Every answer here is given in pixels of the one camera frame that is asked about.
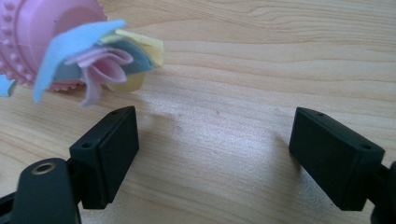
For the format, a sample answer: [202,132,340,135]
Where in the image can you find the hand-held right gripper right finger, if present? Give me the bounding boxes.
[288,106,386,212]

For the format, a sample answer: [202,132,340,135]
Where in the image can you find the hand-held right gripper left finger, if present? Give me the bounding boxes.
[68,105,140,210]

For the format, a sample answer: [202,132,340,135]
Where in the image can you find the pink toy with pastel strips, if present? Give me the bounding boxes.
[0,0,165,108]

